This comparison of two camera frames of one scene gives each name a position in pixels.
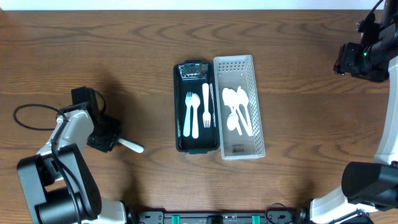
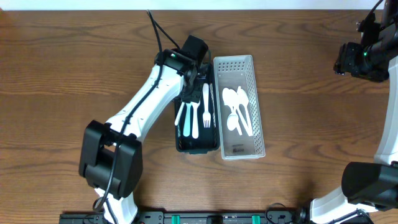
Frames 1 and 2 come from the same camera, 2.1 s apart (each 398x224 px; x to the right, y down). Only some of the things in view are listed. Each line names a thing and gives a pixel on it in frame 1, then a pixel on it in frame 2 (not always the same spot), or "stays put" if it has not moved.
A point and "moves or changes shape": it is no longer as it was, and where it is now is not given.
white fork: [206, 116] stays put
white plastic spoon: [242, 98] stays put
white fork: [130, 145] moves or changes shape
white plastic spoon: [232, 121] stays put
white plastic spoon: [242, 99] -> [232, 100]
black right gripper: [342, 58] stays put
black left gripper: [104, 140] -> [193, 94]
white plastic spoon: [230, 98] stays put
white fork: [186, 127] stays put
